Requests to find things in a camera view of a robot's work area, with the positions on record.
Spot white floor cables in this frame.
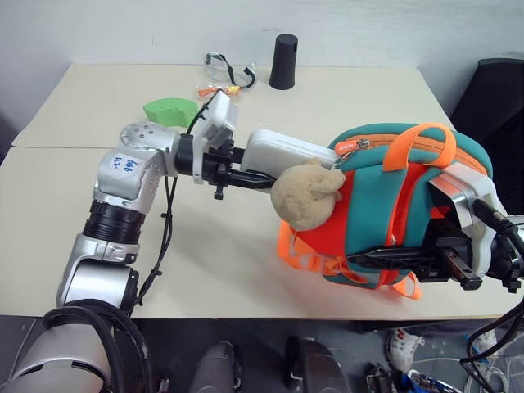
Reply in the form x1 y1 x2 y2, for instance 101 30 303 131
466 354 524 393

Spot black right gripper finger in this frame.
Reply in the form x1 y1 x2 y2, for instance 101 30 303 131
346 246 436 272

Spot black rounded shape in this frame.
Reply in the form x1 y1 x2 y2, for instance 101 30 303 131
283 335 346 393

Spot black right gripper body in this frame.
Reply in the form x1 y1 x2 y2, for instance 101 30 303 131
420 233 485 292

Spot green foam block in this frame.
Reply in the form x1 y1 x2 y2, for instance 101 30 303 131
142 97 202 129

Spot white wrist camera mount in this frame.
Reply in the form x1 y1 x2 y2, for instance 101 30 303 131
191 90 240 186
428 165 499 280

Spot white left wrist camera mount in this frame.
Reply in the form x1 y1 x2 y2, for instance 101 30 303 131
191 90 240 186

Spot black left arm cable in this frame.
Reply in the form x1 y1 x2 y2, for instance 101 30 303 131
138 93 219 309

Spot metal bracket on floor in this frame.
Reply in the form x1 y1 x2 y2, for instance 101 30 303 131
365 362 395 393

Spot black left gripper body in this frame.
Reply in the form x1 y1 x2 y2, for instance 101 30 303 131
203 138 248 201

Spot orange and teal backpack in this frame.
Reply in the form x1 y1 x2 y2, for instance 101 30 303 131
277 121 494 302

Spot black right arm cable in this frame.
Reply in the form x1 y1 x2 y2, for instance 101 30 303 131
459 196 524 393

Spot white and blue sneaker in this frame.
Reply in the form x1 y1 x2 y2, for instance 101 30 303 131
463 327 499 354

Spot black tapered cylinder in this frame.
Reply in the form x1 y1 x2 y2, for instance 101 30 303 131
268 33 300 91

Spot white and red sneaker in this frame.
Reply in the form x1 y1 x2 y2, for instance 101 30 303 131
386 327 427 373

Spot blue object on floor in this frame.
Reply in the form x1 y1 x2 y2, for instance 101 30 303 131
404 368 454 393

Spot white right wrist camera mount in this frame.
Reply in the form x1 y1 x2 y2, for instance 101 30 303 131
428 165 499 280

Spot orange corded earplugs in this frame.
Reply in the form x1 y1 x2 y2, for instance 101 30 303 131
195 80 243 102

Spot black chair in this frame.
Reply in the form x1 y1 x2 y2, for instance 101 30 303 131
449 56 524 149

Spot beige plush toy pendant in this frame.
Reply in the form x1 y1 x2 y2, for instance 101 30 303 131
269 158 347 231

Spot clear safety glasses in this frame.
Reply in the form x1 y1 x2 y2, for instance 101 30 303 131
202 52 258 90

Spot dark grey rounded shape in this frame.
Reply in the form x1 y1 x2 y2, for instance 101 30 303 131
191 341 243 393

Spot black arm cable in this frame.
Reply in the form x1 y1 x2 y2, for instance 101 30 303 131
138 93 219 309
459 196 524 393

